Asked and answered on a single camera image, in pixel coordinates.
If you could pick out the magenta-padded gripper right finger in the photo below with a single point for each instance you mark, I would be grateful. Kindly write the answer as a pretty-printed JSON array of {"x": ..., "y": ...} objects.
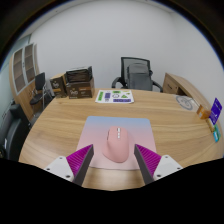
[{"x": 166, "y": 165}]

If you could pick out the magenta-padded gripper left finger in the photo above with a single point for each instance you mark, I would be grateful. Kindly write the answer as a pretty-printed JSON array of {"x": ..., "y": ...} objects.
[{"x": 60, "y": 166}]

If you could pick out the pink computer mouse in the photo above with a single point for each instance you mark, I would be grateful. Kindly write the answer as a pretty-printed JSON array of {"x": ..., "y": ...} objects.
[{"x": 116, "y": 146}]

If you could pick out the pink and blue mouse pad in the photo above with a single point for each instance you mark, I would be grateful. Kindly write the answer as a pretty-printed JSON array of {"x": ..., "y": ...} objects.
[{"x": 95, "y": 133}]

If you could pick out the black leather armchair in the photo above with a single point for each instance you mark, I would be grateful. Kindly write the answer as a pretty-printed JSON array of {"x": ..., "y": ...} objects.
[{"x": 13, "y": 131}]

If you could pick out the green flat box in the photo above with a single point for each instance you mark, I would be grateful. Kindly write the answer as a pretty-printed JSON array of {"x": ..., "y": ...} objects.
[{"x": 217, "y": 134}]

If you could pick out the orange-brown cardboard box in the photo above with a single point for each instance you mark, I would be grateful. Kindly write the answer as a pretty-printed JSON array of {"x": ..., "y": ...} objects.
[{"x": 203, "y": 112}]

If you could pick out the purple card packet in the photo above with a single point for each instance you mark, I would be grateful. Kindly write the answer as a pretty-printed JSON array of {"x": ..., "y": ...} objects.
[{"x": 216, "y": 111}]

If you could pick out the wide brown printed carton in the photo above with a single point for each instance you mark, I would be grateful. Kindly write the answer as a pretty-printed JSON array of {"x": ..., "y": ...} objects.
[{"x": 80, "y": 90}]

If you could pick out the tall brown printed carton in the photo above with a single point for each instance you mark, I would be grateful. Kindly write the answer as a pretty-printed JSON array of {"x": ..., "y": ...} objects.
[{"x": 58, "y": 86}]

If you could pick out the wooden side desk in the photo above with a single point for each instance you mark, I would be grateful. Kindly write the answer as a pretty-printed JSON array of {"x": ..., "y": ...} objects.
[{"x": 180, "y": 85}]

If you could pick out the small black visitor chair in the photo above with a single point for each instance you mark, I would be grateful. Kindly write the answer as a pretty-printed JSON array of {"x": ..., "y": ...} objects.
[{"x": 40, "y": 86}]

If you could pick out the white green purple sticker sheet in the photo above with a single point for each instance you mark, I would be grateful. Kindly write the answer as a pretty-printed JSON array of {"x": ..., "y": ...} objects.
[{"x": 114, "y": 96}]

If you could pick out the grey backpack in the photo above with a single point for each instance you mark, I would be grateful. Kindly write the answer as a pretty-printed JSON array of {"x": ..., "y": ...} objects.
[{"x": 139, "y": 77}]

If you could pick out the black open carton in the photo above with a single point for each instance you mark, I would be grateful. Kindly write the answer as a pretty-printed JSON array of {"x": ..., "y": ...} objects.
[{"x": 79, "y": 74}]

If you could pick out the wooden shelf unit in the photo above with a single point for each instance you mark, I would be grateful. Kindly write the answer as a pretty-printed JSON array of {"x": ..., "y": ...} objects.
[{"x": 23, "y": 73}]

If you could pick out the black mesh office chair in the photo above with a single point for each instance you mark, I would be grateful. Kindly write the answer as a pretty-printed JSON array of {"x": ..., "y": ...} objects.
[{"x": 124, "y": 66}]

